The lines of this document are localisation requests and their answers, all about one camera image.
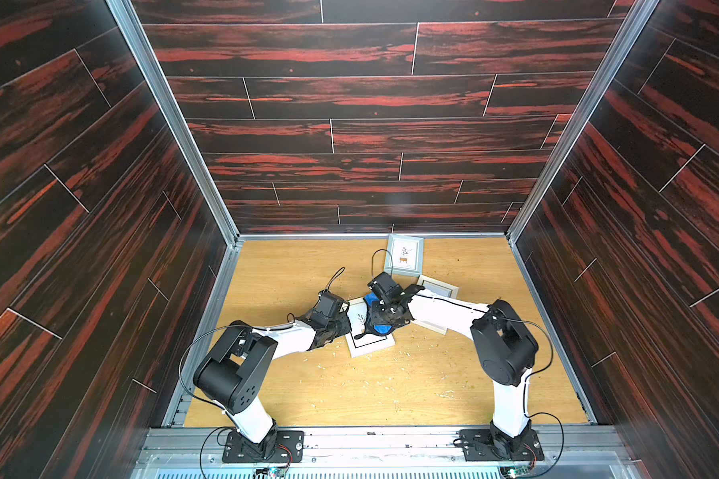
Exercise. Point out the aluminium front rail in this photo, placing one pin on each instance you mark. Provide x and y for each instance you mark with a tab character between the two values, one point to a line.
571	451

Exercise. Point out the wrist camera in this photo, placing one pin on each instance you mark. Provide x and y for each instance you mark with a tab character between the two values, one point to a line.
385	289
329	306

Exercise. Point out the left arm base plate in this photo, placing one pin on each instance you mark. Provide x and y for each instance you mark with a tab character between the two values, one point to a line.
278	446

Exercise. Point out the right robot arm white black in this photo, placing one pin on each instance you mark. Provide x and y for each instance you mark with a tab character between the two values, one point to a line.
505	347

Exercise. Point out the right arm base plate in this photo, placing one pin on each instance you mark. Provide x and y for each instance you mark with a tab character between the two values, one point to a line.
484	445

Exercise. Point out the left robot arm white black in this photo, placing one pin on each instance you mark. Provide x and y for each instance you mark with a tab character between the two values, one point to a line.
232	373

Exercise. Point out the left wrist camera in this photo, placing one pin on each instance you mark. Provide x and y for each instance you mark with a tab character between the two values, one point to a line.
329	306

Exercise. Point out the blue microfiber cloth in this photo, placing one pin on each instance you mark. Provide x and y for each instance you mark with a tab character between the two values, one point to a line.
377	320

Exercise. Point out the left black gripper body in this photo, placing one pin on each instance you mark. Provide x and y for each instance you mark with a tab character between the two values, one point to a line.
337	328

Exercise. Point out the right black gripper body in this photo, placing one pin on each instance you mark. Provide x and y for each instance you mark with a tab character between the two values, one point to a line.
380	317

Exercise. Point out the cream picture frame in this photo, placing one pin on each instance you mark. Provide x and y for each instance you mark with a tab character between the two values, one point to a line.
437	291
357	313

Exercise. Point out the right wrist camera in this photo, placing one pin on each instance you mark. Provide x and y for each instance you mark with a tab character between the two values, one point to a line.
385	289

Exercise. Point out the light green picture frame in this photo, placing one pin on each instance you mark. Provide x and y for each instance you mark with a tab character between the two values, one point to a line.
404	255

